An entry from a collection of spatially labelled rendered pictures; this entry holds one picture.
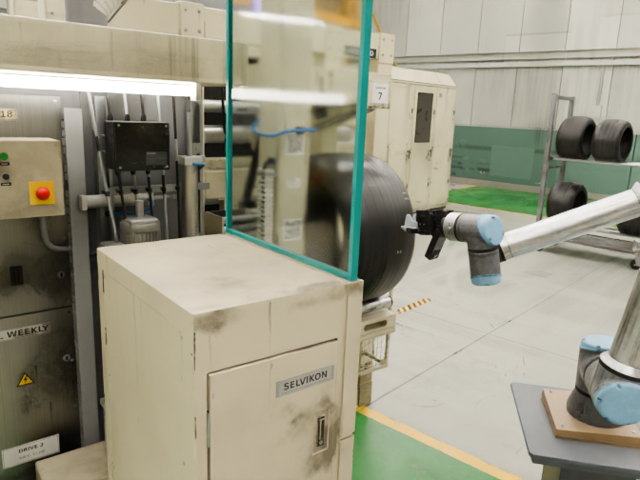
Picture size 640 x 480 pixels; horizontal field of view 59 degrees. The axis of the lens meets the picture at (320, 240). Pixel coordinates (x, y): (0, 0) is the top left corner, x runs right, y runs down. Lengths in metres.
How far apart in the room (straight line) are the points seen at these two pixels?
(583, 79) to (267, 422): 12.57
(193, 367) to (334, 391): 0.35
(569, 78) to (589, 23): 1.12
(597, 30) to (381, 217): 11.74
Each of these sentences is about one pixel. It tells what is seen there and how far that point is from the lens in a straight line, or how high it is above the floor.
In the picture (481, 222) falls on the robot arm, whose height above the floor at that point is 1.32.
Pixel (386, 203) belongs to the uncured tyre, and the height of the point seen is 1.32.
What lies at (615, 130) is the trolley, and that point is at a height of 1.54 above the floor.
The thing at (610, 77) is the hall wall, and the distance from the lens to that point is 13.24.
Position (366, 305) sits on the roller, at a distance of 2.13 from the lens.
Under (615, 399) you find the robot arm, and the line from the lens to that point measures 1.91.
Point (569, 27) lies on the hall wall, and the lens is 13.64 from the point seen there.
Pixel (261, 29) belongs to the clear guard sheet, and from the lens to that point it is 1.47.
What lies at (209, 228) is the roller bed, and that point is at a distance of 2.33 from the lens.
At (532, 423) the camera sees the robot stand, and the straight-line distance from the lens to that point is 2.16.
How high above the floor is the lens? 1.62
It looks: 13 degrees down
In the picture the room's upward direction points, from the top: 2 degrees clockwise
